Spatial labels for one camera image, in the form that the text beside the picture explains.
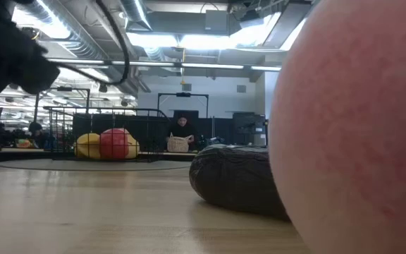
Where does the purple eggplant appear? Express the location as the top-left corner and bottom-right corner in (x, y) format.
(188, 143), (290, 222)

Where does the black wire basket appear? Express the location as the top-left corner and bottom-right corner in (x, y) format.
(43, 105), (171, 162)

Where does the red apple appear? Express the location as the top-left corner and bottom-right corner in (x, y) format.
(99, 128), (130, 160)

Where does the pink peach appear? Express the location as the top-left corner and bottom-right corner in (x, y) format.
(269, 0), (406, 254)

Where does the round yellow fruit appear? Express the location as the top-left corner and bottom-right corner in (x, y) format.
(123, 132), (140, 159)

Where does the linear ceiling light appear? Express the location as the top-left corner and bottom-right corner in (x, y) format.
(46, 58), (283, 71)

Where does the round grey mat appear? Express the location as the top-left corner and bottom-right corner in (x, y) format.
(0, 158), (192, 172)

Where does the yellow-orange star fruit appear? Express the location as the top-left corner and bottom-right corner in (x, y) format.
(75, 133), (102, 159)

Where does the black equipment rack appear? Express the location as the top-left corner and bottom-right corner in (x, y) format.
(233, 111), (268, 146)

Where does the silver ceiling duct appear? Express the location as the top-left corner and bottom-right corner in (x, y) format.
(42, 0), (140, 96)

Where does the black left wrist camera cable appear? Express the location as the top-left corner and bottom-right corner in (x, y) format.
(47, 0), (130, 86)

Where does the person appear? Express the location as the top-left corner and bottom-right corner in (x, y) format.
(167, 114), (199, 152)
(27, 121), (51, 149)

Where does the black gantry frame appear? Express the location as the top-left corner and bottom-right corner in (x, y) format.
(156, 92), (210, 119)

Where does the wicker basket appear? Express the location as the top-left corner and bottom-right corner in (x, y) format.
(166, 133), (191, 153)

